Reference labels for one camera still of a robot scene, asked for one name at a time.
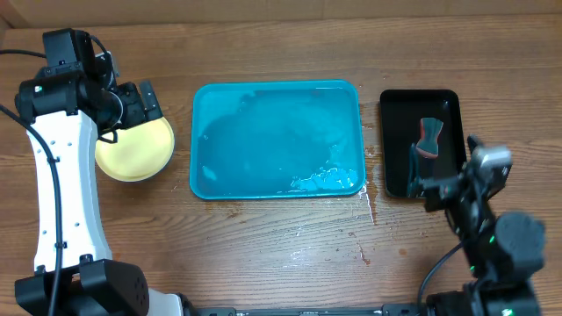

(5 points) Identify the pink green sponge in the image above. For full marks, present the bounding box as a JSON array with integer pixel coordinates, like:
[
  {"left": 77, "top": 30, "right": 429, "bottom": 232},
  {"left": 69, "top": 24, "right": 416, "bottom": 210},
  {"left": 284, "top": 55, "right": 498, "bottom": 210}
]
[{"left": 415, "top": 118, "right": 443, "bottom": 159}]

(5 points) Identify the teal plastic tray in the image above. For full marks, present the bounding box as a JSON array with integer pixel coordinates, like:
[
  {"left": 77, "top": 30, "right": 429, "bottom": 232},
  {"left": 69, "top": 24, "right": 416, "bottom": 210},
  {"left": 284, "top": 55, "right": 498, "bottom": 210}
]
[{"left": 190, "top": 80, "right": 366, "bottom": 200}]

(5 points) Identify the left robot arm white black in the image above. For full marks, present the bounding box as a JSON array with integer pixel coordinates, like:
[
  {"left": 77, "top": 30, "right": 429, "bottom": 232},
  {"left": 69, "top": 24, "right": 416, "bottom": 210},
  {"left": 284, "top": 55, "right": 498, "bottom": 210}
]
[{"left": 15, "top": 71, "right": 189, "bottom": 315}]

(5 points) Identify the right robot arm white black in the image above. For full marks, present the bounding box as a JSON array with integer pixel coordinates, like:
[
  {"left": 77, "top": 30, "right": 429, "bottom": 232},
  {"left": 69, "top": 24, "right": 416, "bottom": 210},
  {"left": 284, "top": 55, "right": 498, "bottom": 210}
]
[{"left": 407, "top": 135, "right": 545, "bottom": 315}]

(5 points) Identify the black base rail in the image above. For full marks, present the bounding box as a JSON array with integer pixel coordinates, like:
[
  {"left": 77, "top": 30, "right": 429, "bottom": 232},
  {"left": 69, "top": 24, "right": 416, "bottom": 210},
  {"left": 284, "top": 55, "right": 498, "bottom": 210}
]
[{"left": 184, "top": 304, "right": 434, "bottom": 316}]

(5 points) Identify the black tray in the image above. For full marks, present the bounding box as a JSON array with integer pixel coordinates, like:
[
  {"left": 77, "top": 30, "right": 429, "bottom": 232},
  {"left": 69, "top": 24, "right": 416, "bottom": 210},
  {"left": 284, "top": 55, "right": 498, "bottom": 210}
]
[{"left": 379, "top": 90, "right": 466, "bottom": 198}]

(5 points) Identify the yellow plate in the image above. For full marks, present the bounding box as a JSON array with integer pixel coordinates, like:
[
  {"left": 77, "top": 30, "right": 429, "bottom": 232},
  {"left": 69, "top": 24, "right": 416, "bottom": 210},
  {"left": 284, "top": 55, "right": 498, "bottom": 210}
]
[{"left": 95, "top": 118, "right": 175, "bottom": 183}]

